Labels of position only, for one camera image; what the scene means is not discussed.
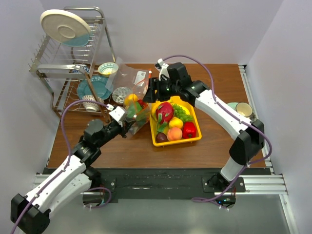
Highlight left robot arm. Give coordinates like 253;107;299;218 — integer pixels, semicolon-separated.
10;119;134;234

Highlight green bell pepper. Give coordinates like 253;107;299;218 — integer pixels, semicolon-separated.
126;101;150;122

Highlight beige and teal plate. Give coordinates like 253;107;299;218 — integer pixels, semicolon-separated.
40;9;92;47

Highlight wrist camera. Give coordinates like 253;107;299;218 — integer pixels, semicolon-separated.
109;106;127;122
155;58;170;80

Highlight teal scalloped plate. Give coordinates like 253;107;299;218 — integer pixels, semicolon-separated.
77;75;112;100

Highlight orange zip top bag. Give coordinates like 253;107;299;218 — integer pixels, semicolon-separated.
123;78;151;137

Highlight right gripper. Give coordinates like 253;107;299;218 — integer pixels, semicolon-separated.
142;77;180;104

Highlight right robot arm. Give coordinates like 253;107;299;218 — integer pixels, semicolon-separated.
143;59;264;192

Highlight red dragon fruit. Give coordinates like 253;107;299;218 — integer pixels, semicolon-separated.
156;102;174;132

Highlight orange peach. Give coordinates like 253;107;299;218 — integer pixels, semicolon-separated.
167;127;182;141

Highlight cream mug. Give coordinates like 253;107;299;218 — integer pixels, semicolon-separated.
235;102;254;119

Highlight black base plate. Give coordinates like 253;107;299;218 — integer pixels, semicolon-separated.
42;167;272;205

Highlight metal dish rack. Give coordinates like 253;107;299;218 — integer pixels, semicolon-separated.
29;6;116;117

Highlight floral grey bowl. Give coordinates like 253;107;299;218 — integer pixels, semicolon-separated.
112;87;132;105

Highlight green grapes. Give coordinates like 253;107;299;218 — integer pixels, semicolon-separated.
172;103;194;122

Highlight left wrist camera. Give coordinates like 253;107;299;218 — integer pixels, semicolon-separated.
109;106;127;122

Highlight teal striped small bowl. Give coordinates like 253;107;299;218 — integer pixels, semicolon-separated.
97;62;119;77

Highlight clear bag with label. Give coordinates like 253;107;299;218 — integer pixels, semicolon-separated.
105;57;150;95

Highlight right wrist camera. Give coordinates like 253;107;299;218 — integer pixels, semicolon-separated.
155;58;170;80

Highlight dark purple plum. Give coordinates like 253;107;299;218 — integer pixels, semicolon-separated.
156;132;168;143

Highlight yellow lemon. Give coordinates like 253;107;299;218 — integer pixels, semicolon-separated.
124;94;138;106

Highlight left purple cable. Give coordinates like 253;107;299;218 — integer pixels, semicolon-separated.
9;101;114;234

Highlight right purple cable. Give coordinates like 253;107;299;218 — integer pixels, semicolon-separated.
160;55;273;208

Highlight small yellow fruit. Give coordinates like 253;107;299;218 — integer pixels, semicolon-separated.
169;117;184;129

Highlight purple cable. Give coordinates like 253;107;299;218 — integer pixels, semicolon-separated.
160;55;273;208
9;101;114;234

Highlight blue patterned bowl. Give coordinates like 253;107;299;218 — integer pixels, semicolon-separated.
72;64;91;75

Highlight green saucer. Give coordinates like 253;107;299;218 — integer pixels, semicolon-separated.
227;102;238;110

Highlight yellow plastic tray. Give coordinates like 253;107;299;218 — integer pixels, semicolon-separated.
149;96;202;147

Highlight red bell pepper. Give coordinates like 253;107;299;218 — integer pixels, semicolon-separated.
182;122;196;139

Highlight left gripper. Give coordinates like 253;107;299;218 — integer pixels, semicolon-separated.
97;117;136;148

